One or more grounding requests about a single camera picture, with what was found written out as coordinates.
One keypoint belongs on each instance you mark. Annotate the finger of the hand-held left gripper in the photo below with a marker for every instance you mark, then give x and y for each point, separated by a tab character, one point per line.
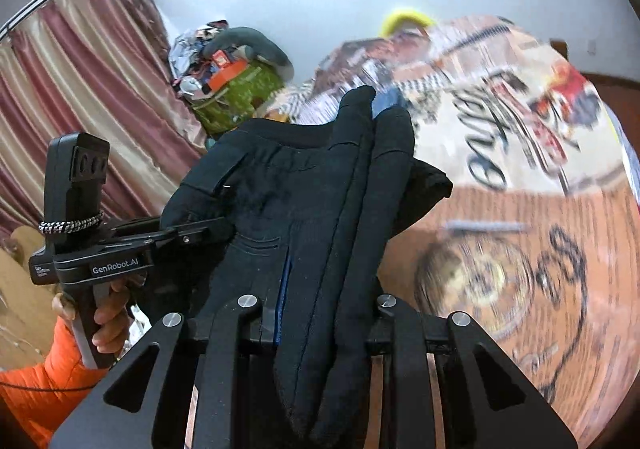
195	233

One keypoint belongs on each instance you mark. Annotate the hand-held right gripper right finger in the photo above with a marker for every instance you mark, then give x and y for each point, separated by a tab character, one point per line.
400	329

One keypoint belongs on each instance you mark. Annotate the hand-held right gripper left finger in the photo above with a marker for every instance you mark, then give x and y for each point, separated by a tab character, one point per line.
270	324

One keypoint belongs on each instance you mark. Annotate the black pants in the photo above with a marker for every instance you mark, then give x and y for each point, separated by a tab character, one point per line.
310	189

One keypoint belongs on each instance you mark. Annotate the person's left hand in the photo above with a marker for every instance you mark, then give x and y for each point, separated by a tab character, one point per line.
112	319

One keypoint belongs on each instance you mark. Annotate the wooden lap desk board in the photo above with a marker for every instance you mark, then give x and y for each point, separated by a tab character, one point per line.
25	289

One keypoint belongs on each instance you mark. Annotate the pink striped curtain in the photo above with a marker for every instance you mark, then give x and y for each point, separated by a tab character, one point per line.
100	79

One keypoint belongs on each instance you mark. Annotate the printed blanket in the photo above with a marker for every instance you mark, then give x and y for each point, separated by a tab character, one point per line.
500	254

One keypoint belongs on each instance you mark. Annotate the green patterned bag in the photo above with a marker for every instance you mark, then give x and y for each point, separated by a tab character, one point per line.
240	89

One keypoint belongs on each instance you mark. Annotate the orange box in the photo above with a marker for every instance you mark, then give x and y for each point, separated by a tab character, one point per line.
225	78

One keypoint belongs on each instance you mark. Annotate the small red box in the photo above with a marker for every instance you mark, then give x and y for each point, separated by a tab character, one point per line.
222	60

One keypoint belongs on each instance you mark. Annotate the crumpled silver wrapper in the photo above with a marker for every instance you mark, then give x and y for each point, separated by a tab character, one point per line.
187	49

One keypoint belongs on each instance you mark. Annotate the grey plush pillow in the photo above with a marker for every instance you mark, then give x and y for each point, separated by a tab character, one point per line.
265	46

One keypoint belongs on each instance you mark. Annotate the yellow plush item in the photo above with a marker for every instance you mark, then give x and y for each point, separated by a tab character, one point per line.
400	19

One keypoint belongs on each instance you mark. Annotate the wooden headboard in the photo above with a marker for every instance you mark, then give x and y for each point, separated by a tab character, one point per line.
615	84

